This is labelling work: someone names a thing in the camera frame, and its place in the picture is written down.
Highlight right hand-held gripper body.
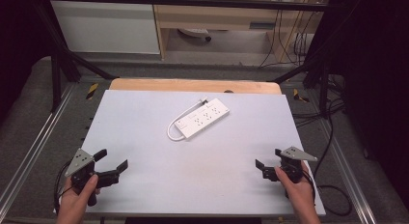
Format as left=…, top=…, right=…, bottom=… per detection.
left=262, top=146, right=318, bottom=183

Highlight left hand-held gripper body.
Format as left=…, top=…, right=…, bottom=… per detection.
left=65, top=148, right=121, bottom=207

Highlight white power strip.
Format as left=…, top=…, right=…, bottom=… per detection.
left=175, top=98, right=232, bottom=140

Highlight white power strip cable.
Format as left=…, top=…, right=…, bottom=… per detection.
left=166, top=99, right=208, bottom=142

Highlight person's right hand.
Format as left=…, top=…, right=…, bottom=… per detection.
left=274, top=161, right=318, bottom=208

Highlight person's left hand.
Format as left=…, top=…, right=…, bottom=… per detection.
left=57, top=174, right=101, bottom=216

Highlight black yellow floor tape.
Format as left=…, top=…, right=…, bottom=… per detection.
left=85, top=82, right=99, bottom=100
left=292, top=88, right=311, bottom=103

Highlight light wooden table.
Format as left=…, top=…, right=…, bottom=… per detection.
left=108, top=77, right=283, bottom=96

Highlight dark curtain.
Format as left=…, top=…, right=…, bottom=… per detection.
left=0, top=0, right=54, bottom=122
left=321, top=0, right=409, bottom=203

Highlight white cabinet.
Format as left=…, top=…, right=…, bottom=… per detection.
left=50, top=0, right=161, bottom=55

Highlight light wooden desk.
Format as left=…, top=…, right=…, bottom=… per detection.
left=150, top=0, right=324, bottom=62

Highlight white device under desk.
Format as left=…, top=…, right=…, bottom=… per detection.
left=177, top=27, right=212, bottom=42

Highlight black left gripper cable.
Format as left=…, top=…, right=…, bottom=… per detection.
left=52, top=159, right=74, bottom=216

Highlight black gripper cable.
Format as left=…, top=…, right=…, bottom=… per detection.
left=52, top=159, right=74, bottom=216
left=302, top=116, right=354, bottom=217

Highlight aluminium floor rail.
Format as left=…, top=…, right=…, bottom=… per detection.
left=319, top=119, right=379, bottom=224
left=0, top=84, right=77, bottom=215

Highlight black floor cables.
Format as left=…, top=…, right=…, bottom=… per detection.
left=291, top=73, right=346, bottom=129

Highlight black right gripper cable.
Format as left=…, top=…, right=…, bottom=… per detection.
left=302, top=116, right=354, bottom=217

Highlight black metal frame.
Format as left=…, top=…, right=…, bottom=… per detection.
left=33, top=0, right=334, bottom=119

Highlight black hanging cables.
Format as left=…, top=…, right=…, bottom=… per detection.
left=258, top=1, right=314, bottom=70

